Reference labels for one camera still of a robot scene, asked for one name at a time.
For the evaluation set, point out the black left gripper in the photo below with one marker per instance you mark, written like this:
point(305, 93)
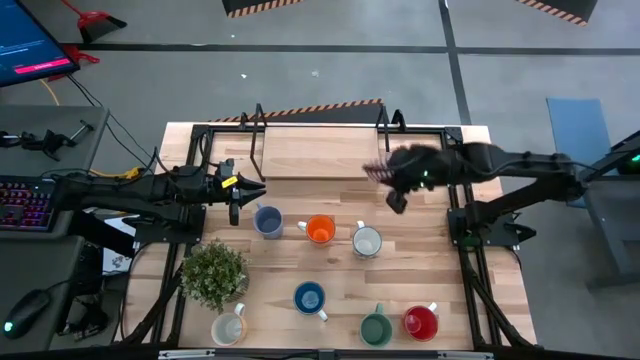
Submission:
point(215, 187)

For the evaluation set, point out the wooden shelf board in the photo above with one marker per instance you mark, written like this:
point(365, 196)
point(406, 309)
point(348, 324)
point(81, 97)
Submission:
point(320, 152)

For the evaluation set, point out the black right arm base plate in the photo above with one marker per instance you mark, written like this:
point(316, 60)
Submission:
point(500, 235)

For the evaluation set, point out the backlit black keyboard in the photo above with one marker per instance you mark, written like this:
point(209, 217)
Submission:
point(25, 202)

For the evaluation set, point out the green potted plant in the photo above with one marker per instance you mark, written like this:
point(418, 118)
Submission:
point(212, 275)

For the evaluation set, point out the blue chair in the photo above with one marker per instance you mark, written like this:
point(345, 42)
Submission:
point(577, 130)

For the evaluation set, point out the long hazard-striped ramp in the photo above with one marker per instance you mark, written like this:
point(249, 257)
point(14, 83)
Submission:
point(320, 115)

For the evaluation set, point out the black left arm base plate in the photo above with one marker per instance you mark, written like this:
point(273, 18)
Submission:
point(160, 232)

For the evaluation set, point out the cream mug orange rim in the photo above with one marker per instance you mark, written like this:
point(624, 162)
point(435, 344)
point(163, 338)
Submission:
point(227, 330)

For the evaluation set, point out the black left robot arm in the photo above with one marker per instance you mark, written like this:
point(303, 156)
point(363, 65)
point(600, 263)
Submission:
point(150, 192)

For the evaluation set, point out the grey side desk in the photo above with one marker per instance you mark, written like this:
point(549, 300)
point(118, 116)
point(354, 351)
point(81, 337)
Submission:
point(30, 117)

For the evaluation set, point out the green mug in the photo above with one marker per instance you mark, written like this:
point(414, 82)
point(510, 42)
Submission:
point(376, 331)

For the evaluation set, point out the white printed paper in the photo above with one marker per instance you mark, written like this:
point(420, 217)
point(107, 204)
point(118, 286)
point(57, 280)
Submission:
point(115, 260)

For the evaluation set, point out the grey-blue mug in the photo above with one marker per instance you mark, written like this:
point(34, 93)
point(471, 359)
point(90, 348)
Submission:
point(268, 222)

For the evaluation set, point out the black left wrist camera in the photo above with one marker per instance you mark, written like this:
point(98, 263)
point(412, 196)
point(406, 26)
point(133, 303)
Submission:
point(234, 215)

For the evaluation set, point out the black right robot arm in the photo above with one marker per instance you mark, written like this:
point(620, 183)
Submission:
point(525, 165)

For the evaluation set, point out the red stand base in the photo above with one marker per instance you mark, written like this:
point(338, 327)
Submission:
point(75, 52)

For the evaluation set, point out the dark mouse desk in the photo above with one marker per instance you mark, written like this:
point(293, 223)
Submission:
point(30, 265)

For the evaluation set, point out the red dustpan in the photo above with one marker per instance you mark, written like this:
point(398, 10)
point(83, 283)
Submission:
point(95, 20)

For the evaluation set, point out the black metal shelf frame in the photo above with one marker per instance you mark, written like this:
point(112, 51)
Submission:
point(385, 127)
point(254, 140)

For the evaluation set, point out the black hazard-striped ramp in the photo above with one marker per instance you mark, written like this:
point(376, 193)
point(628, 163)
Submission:
point(565, 7)
point(250, 5)

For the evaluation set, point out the grey metal desk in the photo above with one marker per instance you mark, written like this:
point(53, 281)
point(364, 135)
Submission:
point(615, 225)

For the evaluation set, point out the white mug blue flower print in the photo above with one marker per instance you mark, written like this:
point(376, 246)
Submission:
point(367, 242)

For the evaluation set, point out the black aluminium table frame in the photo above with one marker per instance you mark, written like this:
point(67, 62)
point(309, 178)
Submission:
point(425, 130)

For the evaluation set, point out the computer monitor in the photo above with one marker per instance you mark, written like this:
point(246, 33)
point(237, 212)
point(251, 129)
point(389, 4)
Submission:
point(25, 45)

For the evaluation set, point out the black device green light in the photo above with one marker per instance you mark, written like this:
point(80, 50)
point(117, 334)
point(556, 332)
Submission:
point(632, 162)

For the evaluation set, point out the black clamp tool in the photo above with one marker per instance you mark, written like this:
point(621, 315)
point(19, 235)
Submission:
point(50, 142)

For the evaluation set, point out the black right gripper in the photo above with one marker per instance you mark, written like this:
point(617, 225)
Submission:
point(425, 167)

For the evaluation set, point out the black computer mouse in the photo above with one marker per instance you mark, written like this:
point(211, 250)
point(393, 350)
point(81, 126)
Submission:
point(25, 312)

